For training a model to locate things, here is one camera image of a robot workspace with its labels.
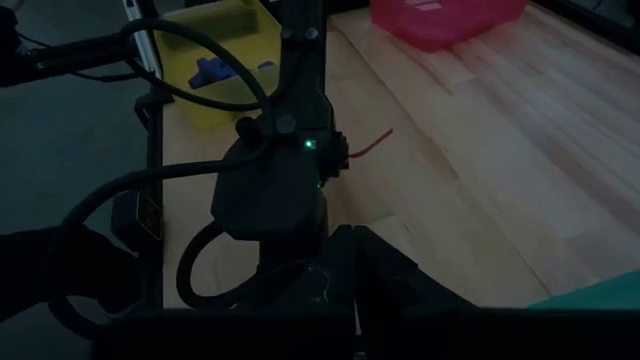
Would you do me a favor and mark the yellow translucent plastic bin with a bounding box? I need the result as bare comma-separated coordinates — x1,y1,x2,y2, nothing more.
153,0,284,130

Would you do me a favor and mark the black vertical frame post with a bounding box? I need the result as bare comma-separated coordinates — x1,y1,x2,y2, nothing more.
133,88,165,312

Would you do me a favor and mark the black horizontal rod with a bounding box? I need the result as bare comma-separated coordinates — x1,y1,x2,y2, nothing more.
0,33,132,89

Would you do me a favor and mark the pink translucent plastic bin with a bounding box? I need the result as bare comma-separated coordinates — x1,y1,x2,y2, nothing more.
369,0,530,52

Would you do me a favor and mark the black rounded housing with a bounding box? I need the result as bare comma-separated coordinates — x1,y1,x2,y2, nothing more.
0,224,142,324

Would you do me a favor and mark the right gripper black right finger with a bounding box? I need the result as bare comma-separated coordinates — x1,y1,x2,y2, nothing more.
355,225,479,360

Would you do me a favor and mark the silver aluminium frame rail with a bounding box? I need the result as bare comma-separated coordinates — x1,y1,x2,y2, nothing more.
122,0,164,80

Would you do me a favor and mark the thin red wire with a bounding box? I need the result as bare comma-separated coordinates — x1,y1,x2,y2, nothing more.
348,128,395,160

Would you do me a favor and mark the cyan translucent plastic bin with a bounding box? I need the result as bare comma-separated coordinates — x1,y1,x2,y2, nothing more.
527,269,640,312

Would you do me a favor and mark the yellowish label sticker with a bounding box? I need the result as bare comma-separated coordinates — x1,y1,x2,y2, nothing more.
135,191,164,241

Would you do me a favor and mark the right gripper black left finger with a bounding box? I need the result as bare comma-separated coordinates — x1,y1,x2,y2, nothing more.
234,224,359,360

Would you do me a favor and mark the black looped cable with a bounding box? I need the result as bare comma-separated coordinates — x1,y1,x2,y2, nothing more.
47,144,272,342
176,221,307,312
117,17,274,119

